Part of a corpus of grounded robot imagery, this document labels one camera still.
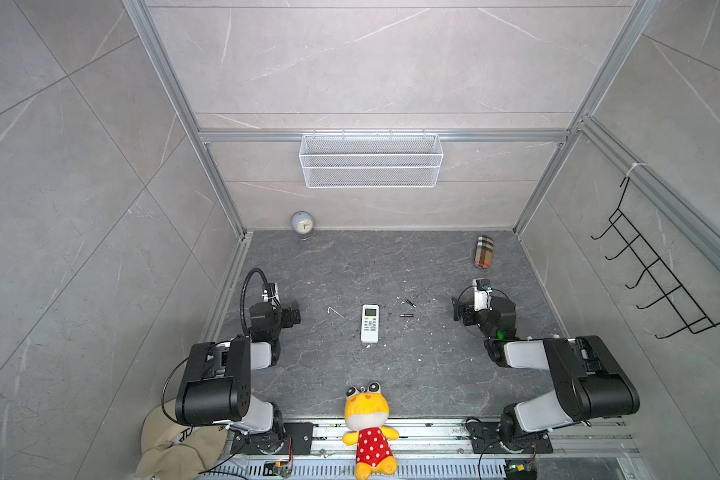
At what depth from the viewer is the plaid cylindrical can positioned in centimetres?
109

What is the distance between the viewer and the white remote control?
921 mm

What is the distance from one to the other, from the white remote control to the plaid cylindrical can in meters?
0.43

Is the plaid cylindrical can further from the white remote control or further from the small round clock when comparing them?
the small round clock
